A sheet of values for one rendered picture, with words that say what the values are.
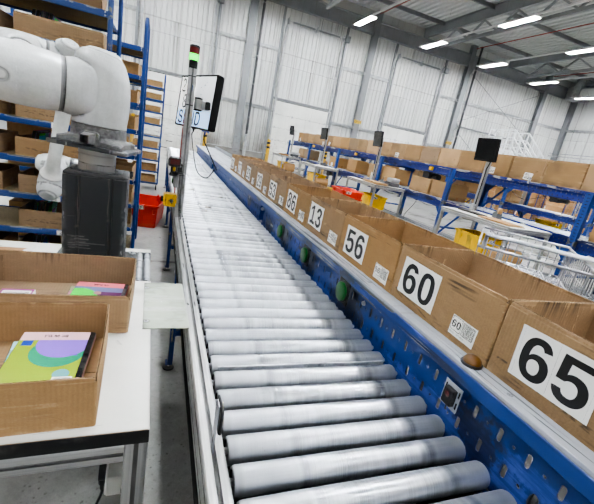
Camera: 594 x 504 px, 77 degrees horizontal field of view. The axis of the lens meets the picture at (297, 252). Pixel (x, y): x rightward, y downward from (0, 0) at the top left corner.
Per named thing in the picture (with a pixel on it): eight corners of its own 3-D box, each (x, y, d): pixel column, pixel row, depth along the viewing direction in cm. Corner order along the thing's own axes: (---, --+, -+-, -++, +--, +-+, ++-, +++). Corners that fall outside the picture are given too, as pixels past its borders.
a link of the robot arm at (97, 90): (133, 133, 116) (140, 57, 110) (64, 120, 105) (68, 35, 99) (121, 128, 128) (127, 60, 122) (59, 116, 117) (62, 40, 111)
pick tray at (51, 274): (-13, 281, 105) (-15, 248, 102) (135, 287, 119) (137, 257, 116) (-68, 334, 79) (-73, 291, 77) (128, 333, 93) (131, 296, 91)
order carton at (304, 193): (282, 210, 222) (287, 182, 218) (326, 216, 233) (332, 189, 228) (304, 228, 187) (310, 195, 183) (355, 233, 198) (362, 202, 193)
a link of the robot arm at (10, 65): (67, 57, 99) (-44, 26, 86) (63, 118, 105) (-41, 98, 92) (49, 35, 153) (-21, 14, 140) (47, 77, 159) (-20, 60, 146)
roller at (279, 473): (217, 482, 64) (221, 459, 63) (451, 447, 83) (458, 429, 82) (221, 509, 60) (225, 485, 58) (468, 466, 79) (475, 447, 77)
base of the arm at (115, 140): (47, 138, 104) (48, 117, 103) (78, 137, 125) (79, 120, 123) (117, 152, 108) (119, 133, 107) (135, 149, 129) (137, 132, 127)
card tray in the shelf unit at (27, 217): (17, 225, 213) (17, 208, 210) (36, 213, 241) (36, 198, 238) (96, 232, 226) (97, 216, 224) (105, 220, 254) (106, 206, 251)
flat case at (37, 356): (-15, 398, 62) (-16, 390, 61) (24, 337, 79) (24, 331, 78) (78, 393, 67) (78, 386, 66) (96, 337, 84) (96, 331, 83)
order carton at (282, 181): (266, 198, 257) (270, 173, 252) (305, 203, 268) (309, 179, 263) (282, 210, 222) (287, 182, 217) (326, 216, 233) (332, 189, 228)
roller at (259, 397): (206, 404, 82) (208, 385, 80) (401, 390, 100) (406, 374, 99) (208, 420, 77) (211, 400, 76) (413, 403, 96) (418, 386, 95)
